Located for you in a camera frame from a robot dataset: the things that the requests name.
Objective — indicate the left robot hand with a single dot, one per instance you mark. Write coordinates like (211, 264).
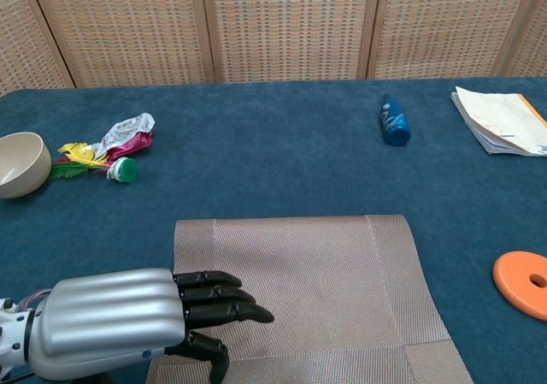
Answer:
(107, 315)

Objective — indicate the white bowl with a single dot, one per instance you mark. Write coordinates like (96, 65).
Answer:
(17, 174)

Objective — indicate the beige woven placemat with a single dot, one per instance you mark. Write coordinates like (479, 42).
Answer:
(320, 294)

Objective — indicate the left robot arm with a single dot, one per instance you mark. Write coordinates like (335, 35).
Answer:
(10, 337)

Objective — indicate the colourful feather shuttlecock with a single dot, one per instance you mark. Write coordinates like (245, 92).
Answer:
(126, 170)

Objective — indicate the crumpled silver snack wrapper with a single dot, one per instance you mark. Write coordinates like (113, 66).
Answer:
(124, 134)

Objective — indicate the blue carpet table cover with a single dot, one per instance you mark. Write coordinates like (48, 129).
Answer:
(278, 153)

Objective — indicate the bamboo folding screen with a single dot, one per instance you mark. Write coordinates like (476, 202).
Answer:
(290, 25)

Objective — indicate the blue plastic bottle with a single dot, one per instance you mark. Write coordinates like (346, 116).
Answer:
(395, 127)

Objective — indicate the orange disc with hole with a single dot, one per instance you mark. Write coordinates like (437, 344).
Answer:
(513, 281)

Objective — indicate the white notebook with orange spine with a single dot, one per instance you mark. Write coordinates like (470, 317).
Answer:
(500, 119)

